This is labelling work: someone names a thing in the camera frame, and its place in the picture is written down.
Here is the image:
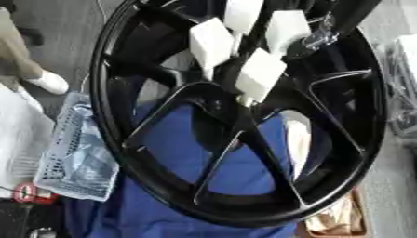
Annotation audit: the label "white fabric bag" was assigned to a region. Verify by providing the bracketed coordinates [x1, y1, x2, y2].
[0, 82, 58, 199]

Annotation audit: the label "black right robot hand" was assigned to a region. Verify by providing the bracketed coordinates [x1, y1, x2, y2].
[281, 0, 384, 60]

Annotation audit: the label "dark grey bundle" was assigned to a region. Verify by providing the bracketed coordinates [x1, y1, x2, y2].
[379, 33, 417, 141]

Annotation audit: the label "white pin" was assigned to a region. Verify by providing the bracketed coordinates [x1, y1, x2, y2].
[263, 9, 313, 57]
[233, 47, 289, 109]
[187, 16, 236, 81]
[222, 0, 266, 58]

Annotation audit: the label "person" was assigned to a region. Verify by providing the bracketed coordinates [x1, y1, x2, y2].
[0, 6, 72, 96]

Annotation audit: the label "white cloth piece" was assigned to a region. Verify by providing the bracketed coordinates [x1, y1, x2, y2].
[280, 110, 315, 182]

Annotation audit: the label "brown cardboard box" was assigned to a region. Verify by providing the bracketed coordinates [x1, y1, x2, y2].
[294, 187, 373, 238]

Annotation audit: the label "pale pierced plastic basket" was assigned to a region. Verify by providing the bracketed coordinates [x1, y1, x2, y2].
[31, 91, 123, 203]

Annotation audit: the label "black spoked wheel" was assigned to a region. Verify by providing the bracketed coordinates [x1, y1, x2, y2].
[87, 0, 390, 229]

